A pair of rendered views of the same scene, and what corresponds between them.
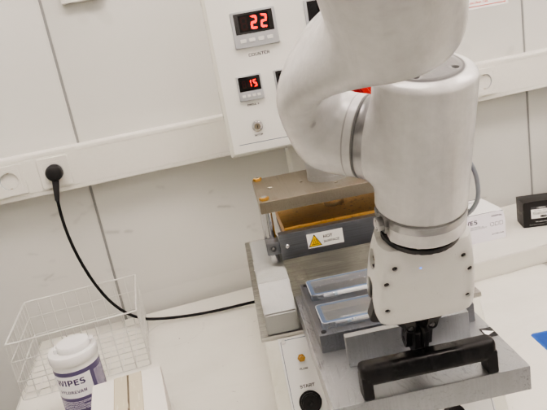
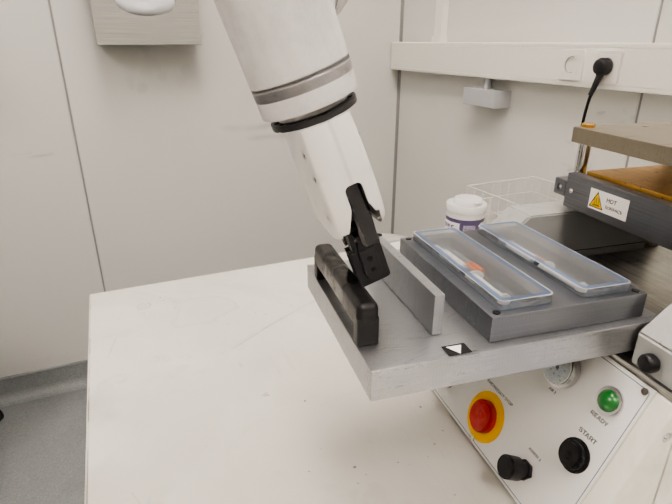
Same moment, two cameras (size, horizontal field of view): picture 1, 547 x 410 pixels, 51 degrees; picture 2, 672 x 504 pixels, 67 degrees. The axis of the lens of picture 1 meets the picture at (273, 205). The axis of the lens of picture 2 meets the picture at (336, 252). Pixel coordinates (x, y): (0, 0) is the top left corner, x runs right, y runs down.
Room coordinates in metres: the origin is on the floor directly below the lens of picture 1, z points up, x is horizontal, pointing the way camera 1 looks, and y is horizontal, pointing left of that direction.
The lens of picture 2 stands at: (0.43, -0.57, 1.21)
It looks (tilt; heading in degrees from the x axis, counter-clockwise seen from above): 22 degrees down; 77
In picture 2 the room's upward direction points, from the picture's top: straight up
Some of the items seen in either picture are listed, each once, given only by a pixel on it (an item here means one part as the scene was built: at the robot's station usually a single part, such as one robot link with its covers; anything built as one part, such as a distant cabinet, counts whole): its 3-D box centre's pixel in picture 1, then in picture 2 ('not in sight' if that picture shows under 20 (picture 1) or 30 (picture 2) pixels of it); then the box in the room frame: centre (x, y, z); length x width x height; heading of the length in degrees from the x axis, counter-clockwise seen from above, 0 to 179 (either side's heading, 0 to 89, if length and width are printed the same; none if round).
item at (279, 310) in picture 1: (271, 281); (565, 228); (0.90, 0.03, 0.96); 0.25 x 0.05 x 0.07; 3
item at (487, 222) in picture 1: (451, 225); not in sight; (1.36, -0.44, 0.83); 0.23 x 0.12 x 0.07; 95
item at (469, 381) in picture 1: (391, 324); (466, 287); (0.67, -0.12, 0.97); 0.30 x 0.22 x 0.08; 3
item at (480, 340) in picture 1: (427, 366); (342, 288); (0.54, -0.13, 0.99); 0.15 x 0.02 x 0.04; 93
